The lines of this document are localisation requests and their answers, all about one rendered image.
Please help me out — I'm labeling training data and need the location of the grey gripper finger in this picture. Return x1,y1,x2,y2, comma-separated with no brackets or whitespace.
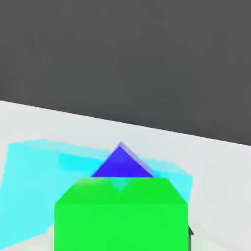
188,225,195,251

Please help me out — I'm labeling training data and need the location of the small green cube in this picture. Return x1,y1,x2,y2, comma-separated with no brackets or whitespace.
54,177,189,251

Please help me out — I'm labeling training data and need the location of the small blue cube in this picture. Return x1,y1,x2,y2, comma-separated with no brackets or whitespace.
91,141,155,178

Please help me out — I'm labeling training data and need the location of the large cyan box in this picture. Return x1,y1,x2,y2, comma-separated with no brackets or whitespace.
0,138,194,251

